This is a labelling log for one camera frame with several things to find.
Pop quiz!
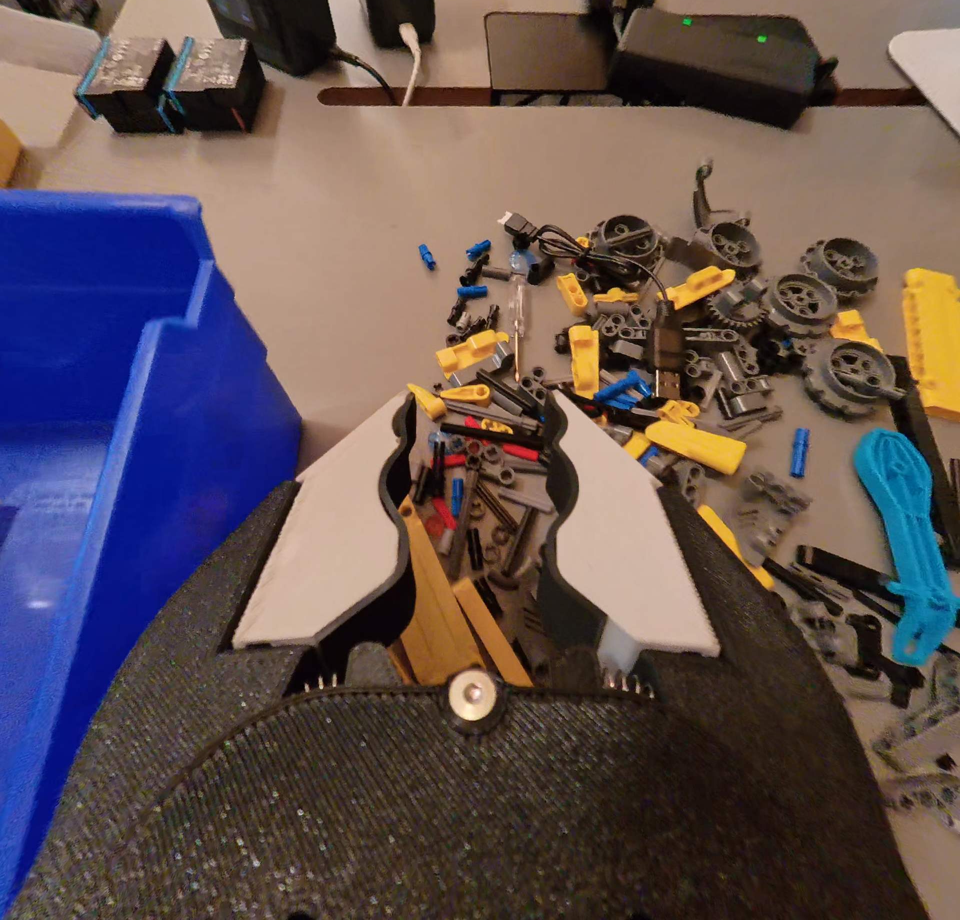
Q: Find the black charger cable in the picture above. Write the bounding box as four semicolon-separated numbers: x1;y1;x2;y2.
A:
328;44;399;107

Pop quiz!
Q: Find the small clear-handled screwdriver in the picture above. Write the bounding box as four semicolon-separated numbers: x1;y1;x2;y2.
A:
504;254;531;377

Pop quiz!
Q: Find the blue plastic bin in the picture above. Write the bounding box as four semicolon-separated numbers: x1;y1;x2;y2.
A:
0;189;303;891

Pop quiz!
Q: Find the black power adapter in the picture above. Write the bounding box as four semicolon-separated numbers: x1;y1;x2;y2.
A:
607;7;837;130

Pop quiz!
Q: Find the white document stand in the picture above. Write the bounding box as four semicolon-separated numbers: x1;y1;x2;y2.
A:
888;29;960;137

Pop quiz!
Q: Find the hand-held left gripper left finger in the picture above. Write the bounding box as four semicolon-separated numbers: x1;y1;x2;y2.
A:
231;391;420;650

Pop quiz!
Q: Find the long yellow toy panel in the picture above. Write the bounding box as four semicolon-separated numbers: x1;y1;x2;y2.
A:
902;268;960;419

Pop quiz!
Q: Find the white charger cable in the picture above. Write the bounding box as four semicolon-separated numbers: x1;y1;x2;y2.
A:
399;24;423;107

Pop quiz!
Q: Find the black camera battery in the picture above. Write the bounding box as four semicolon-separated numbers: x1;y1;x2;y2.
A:
75;35;177;134
163;37;267;134

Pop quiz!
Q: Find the black usb cable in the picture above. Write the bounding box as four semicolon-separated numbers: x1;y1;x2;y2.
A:
498;211;685;400

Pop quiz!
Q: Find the pile of toy building parts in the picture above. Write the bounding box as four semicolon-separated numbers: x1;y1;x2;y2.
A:
401;157;960;835

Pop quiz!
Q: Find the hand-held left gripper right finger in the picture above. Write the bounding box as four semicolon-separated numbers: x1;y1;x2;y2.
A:
534;389;723;672

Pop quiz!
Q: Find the cyan plastic separator tool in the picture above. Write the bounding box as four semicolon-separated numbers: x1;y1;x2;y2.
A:
853;429;960;666

